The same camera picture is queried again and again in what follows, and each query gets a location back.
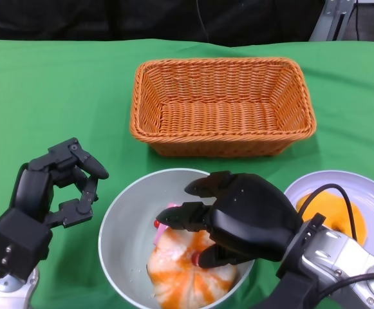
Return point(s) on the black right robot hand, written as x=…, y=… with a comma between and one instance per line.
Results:
x=251, y=219

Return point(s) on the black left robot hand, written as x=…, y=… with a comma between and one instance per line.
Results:
x=32, y=193

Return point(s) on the small orange striped bread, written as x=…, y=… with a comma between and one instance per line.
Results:
x=331, y=206

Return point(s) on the large orange striped bread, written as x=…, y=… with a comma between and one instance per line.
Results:
x=180, y=283

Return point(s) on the grey-green round bowl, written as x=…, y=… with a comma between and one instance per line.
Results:
x=125, y=225

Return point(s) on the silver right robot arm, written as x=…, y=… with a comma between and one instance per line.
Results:
x=331, y=257

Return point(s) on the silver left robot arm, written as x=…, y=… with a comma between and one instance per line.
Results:
x=6, y=289

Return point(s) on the pink layered cake slice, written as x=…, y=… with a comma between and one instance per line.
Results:
x=159, y=236

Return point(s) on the white round plate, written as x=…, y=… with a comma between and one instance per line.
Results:
x=373, y=193

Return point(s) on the orange wicker basket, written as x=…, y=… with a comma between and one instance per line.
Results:
x=222, y=96

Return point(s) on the green tablecloth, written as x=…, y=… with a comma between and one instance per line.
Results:
x=45, y=96

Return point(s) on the black backdrop cloth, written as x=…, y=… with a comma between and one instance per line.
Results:
x=109, y=19

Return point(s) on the silver metal stand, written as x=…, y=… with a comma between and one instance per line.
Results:
x=328, y=22

